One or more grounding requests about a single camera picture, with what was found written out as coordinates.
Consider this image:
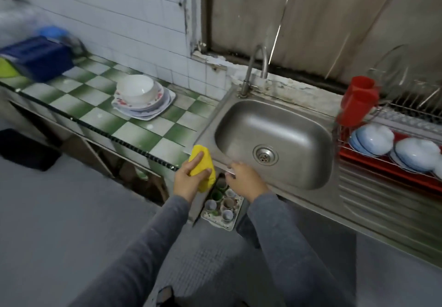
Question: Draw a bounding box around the person's right hand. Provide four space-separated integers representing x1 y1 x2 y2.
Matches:
224 162 270 204

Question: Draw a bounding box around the person's left hand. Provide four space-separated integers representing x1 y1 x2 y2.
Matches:
173 152 214 203

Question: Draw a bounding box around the person's right forearm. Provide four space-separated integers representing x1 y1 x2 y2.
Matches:
247 192 353 307

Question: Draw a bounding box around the person's black shoe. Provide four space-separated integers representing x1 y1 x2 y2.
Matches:
155 284 177 307

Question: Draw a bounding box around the tray of small cups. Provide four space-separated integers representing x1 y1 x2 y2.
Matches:
200 179 244 232

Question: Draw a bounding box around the stainless steel sink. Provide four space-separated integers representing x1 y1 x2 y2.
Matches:
183 86 442 270

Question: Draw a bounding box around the metal faucet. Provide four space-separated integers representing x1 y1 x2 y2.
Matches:
238 44 270 99

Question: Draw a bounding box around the red plastic cup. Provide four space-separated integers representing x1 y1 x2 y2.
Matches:
338 76 381 128

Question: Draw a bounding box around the blue plastic box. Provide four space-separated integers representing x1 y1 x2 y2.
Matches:
0 36 75 83

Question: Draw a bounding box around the blue plastic bowl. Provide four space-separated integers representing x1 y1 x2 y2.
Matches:
38 26 70 41

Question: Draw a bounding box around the clear plastic bag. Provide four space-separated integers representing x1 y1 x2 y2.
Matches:
0 0 49 42

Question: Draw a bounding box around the metal wire dish rack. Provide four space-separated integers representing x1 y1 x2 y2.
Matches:
335 44 442 194

